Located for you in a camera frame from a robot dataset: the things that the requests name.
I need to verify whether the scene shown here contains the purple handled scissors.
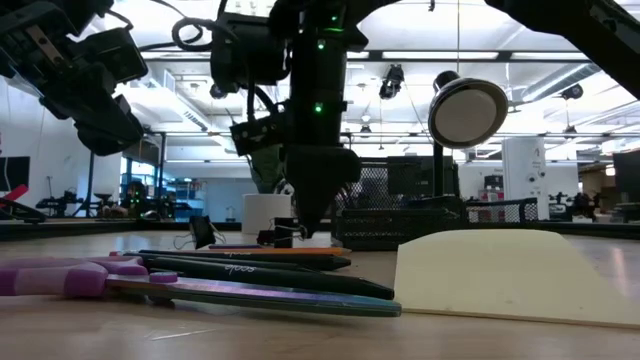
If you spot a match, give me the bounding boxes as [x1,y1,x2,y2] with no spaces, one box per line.
[0,254,403,319]

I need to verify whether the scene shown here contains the white pillar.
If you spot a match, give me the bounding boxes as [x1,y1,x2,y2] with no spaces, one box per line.
[501,137,549,221]

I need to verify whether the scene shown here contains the black light track bar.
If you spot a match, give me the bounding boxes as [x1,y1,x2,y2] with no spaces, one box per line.
[139,48,591,63]

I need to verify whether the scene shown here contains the black aluminium table frame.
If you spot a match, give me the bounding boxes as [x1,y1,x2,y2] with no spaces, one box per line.
[0,218,640,242]

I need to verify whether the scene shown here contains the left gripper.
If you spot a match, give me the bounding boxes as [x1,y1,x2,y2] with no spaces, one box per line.
[0,0,146,157]

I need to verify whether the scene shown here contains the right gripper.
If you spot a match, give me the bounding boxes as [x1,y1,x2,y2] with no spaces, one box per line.
[229,39,362,240]

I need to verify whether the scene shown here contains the yellow sticky note pad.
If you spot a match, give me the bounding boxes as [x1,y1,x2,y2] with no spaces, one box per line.
[393,228,640,330]

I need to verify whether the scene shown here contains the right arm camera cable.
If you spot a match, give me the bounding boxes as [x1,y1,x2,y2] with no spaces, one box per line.
[139,0,231,54]

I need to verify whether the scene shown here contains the black desk lamp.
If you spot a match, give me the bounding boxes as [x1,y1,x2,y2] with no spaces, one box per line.
[428,70,510,201]

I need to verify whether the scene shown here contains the black background monitor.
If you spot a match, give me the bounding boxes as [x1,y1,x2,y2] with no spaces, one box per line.
[387,155,459,199]
[612,149,640,204]

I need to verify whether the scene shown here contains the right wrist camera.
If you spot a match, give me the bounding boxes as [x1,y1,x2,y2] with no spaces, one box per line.
[209,12,294,96]

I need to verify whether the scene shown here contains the snake plant in white pot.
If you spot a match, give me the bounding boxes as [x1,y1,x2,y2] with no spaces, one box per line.
[234,109,296,236]

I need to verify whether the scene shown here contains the orange pencil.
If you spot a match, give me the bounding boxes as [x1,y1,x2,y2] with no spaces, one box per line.
[208,246,353,257]

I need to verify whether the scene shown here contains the black wall screen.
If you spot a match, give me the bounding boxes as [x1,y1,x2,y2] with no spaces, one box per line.
[0,155,31,192]

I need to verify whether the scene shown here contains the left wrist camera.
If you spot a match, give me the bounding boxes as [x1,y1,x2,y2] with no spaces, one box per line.
[79,27,150,85]

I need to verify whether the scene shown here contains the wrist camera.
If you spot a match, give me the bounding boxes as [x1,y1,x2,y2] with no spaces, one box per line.
[79,27,150,85]
[209,12,294,96]

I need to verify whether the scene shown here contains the black background rig frame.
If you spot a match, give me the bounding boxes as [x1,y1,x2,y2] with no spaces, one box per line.
[84,130,169,219]

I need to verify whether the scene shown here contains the black mesh desk organizer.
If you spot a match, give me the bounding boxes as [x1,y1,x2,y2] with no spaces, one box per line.
[330,157,540,252]

